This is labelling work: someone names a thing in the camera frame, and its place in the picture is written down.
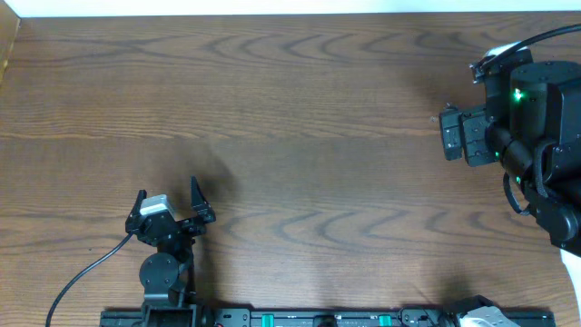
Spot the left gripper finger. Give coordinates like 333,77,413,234
191,176,216,223
125,190,147,227

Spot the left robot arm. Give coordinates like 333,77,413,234
125,177,216,326

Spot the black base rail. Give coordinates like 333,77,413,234
99,295,556,327

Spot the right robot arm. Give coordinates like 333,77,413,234
438,59,580,292

